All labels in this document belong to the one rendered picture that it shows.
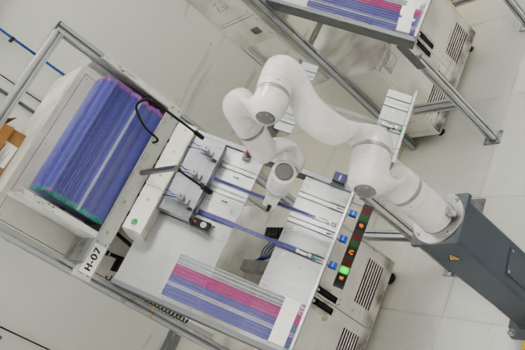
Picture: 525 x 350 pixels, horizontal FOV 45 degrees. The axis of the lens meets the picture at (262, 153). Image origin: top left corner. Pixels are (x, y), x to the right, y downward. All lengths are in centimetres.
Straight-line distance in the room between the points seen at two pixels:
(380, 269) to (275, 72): 154
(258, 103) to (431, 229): 76
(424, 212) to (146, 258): 105
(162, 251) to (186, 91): 209
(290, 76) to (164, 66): 263
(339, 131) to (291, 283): 76
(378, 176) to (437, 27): 182
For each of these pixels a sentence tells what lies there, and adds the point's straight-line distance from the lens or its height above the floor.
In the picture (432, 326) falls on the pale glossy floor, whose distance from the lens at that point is 294.
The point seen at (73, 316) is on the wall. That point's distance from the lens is 402.
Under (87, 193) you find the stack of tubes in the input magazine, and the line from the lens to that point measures 239.
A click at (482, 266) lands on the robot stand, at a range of 224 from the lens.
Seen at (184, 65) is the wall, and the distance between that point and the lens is 442.
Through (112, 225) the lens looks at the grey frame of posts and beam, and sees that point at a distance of 245.
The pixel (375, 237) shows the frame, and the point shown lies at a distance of 291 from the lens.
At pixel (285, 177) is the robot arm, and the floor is 115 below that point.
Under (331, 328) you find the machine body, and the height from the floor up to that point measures 29.
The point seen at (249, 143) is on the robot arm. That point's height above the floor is 134.
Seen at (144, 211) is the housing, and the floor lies 128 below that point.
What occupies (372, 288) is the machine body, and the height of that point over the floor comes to 15.
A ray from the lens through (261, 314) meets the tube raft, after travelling 235.
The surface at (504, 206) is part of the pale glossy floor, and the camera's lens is 304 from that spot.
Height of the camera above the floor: 219
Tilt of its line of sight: 27 degrees down
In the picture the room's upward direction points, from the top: 52 degrees counter-clockwise
